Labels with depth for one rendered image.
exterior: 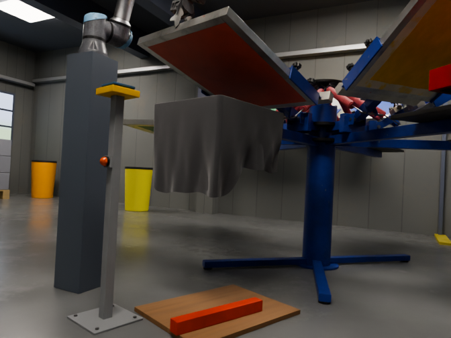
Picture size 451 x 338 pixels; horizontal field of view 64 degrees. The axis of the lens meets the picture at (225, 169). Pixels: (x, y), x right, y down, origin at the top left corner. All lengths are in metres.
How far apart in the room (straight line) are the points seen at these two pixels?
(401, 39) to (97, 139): 1.55
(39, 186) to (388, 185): 5.99
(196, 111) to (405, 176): 3.93
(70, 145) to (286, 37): 4.37
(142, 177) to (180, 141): 3.96
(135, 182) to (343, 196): 3.02
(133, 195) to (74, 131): 3.70
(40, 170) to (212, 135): 6.31
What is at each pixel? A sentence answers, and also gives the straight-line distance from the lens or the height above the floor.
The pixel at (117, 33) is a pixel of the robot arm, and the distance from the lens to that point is 2.17.
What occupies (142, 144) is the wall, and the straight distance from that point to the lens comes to 6.72.
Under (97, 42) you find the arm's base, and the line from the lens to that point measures 2.08.
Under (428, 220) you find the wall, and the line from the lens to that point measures 5.20.
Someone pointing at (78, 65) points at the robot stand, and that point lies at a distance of 2.04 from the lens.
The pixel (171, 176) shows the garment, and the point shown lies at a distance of 1.70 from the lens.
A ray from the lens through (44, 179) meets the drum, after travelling 7.64.
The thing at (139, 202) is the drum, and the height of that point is 0.14.
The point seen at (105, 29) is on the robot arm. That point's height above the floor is 1.35.
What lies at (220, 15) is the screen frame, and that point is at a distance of 1.54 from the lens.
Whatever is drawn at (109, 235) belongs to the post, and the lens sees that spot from 1.58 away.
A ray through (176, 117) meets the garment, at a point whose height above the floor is 0.87.
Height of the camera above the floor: 0.62
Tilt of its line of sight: 1 degrees up
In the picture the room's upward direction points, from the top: 3 degrees clockwise
